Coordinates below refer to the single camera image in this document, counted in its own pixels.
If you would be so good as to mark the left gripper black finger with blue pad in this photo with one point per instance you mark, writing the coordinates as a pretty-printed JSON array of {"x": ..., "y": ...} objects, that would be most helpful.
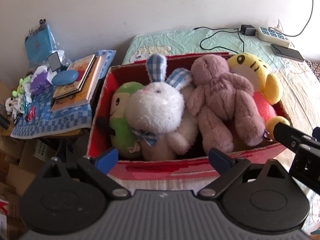
[
  {"x": 237, "y": 170},
  {"x": 89, "y": 170}
]

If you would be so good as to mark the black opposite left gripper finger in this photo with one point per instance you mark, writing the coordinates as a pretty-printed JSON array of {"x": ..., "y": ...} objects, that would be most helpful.
[{"x": 291, "y": 138}]

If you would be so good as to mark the green bean plush toy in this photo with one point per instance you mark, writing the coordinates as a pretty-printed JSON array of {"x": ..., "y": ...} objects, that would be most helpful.
[{"x": 121, "y": 135}]

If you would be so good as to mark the yellow tiger plush toy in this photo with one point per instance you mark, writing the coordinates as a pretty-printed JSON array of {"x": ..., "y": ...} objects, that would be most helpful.
[{"x": 268, "y": 90}]

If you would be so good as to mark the pink teddy bear plush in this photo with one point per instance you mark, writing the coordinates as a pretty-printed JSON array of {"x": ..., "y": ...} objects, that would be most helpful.
[{"x": 221, "y": 96}]

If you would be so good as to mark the white bunny plush toy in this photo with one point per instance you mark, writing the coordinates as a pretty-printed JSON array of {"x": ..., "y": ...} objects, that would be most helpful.
[{"x": 157, "y": 114}]

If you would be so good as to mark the lower orange book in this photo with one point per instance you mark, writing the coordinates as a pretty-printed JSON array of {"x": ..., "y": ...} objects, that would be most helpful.
[{"x": 81, "y": 90}]

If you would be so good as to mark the orange book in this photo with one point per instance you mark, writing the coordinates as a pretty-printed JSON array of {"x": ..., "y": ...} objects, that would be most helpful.
[
  {"x": 81, "y": 90},
  {"x": 82, "y": 66}
]

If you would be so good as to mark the patterned brown mattress cover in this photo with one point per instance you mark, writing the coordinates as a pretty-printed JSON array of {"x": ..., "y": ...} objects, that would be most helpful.
[{"x": 315, "y": 67}]

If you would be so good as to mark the blue checkered cloth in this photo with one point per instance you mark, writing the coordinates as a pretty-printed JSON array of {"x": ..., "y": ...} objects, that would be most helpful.
[{"x": 45, "y": 122}]

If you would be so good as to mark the cardboard boxes on floor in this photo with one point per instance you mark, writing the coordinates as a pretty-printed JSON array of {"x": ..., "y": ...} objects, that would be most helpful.
[{"x": 17, "y": 156}]

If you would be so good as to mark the black smartphone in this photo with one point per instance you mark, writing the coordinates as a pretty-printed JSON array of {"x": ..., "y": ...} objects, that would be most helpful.
[{"x": 287, "y": 52}]

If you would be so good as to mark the blue glasses case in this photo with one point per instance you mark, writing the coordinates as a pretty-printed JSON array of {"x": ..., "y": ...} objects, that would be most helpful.
[{"x": 65, "y": 77}]

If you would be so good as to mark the top orange book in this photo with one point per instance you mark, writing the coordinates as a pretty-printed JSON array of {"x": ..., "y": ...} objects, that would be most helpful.
[{"x": 82, "y": 66}]

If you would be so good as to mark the purple tissue pack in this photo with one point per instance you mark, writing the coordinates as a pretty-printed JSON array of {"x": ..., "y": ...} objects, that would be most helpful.
[{"x": 41, "y": 79}]

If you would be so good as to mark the small green frog figurines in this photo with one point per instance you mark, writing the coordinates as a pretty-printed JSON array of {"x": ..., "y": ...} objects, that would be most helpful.
[{"x": 21, "y": 98}]

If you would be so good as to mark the white power strip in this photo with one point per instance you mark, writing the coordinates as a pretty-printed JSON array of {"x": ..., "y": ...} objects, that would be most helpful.
[{"x": 272, "y": 36}]

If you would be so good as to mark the black power adapter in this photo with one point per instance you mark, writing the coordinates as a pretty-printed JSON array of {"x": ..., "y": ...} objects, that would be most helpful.
[{"x": 248, "y": 30}]

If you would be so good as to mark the small black mirror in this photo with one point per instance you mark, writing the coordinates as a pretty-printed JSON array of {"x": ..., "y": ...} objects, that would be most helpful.
[{"x": 54, "y": 61}]

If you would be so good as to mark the blue clipped notepad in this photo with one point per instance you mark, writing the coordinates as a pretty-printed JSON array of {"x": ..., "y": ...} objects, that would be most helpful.
[{"x": 40, "y": 44}]

